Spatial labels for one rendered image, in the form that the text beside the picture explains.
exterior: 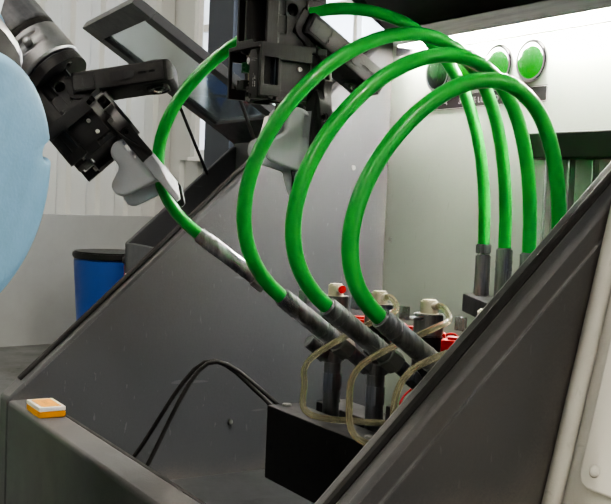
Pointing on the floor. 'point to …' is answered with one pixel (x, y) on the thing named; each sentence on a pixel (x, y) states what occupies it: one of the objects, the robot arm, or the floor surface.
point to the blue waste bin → (95, 275)
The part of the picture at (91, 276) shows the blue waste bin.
